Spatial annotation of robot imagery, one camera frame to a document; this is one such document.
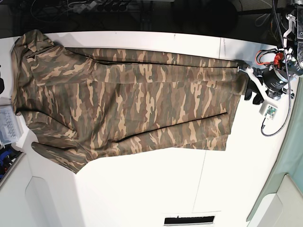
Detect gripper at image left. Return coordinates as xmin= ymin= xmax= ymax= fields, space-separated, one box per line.
xmin=0 ymin=76 xmax=4 ymax=94

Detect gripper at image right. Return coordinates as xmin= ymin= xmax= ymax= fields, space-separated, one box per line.
xmin=238 ymin=48 xmax=298 ymax=105

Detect camouflage t-shirt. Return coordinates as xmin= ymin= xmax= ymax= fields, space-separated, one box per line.
xmin=11 ymin=30 xmax=248 ymax=173

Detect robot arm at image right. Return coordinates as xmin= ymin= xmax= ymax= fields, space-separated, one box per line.
xmin=244 ymin=0 xmax=303 ymax=105

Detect clear plastic parts box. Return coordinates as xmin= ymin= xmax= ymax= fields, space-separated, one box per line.
xmin=0 ymin=97 xmax=24 ymax=146

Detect blue items in bin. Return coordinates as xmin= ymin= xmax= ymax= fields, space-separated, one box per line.
xmin=0 ymin=144 xmax=21 ymax=180

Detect white slotted vent tray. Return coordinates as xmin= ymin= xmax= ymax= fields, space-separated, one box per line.
xmin=162 ymin=211 xmax=222 ymax=227

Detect white wrist camera, image-right arm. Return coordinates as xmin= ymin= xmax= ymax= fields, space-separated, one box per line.
xmin=259 ymin=101 xmax=277 ymax=120

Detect braided camera cable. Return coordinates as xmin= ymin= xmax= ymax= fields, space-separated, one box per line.
xmin=260 ymin=0 xmax=293 ymax=137

